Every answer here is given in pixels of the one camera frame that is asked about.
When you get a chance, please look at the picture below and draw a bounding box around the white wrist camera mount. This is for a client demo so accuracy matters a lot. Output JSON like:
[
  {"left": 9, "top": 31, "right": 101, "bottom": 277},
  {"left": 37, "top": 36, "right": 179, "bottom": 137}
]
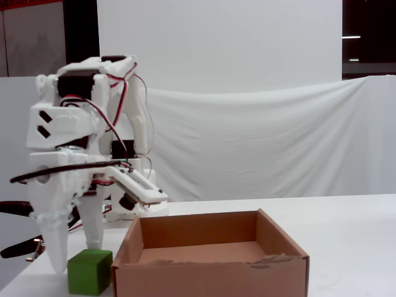
[{"left": 106, "top": 166, "right": 170, "bottom": 214}]

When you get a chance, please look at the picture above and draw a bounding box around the green cube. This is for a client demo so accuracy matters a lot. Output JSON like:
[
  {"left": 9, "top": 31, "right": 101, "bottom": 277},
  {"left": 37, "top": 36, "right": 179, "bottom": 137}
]
[{"left": 67, "top": 248, "right": 114, "bottom": 295}]

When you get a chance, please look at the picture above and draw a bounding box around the red black servo wire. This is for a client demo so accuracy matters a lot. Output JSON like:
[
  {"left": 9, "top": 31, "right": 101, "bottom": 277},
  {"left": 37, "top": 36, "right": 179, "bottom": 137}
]
[{"left": 58, "top": 69, "right": 139, "bottom": 148}]

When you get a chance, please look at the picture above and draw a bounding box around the black camera cable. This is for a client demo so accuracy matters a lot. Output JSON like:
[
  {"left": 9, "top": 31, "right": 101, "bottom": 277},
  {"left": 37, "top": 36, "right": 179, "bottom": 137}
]
[{"left": 9, "top": 159, "right": 131, "bottom": 184}]

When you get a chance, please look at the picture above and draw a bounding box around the brown cardboard box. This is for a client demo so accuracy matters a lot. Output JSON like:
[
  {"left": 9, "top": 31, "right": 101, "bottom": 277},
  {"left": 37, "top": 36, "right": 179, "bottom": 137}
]
[{"left": 111, "top": 208, "right": 311, "bottom": 297}]

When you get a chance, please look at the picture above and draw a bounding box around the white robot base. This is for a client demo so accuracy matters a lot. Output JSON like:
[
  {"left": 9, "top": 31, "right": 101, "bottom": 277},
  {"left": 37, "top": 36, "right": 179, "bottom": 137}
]
[{"left": 105, "top": 154, "right": 170, "bottom": 223}]

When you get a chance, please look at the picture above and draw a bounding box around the white cloth backdrop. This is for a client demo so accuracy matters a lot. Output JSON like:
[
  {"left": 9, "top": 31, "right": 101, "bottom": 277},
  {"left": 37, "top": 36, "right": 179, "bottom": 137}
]
[{"left": 0, "top": 74, "right": 396, "bottom": 205}]

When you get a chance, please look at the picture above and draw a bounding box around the black clamp handle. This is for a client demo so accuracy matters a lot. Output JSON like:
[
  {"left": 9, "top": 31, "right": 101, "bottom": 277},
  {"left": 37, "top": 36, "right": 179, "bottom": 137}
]
[
  {"left": 0, "top": 236, "right": 43, "bottom": 262},
  {"left": 0, "top": 200, "right": 33, "bottom": 219}
]

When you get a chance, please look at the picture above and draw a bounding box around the white backdrop board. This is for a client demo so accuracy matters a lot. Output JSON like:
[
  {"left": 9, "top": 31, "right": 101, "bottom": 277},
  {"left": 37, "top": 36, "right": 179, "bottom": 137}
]
[{"left": 97, "top": 0, "right": 343, "bottom": 93}]

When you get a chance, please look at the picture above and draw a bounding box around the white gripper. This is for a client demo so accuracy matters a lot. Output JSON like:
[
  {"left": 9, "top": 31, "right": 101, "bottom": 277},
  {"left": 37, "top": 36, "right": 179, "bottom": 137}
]
[{"left": 26, "top": 149, "right": 110, "bottom": 275}]

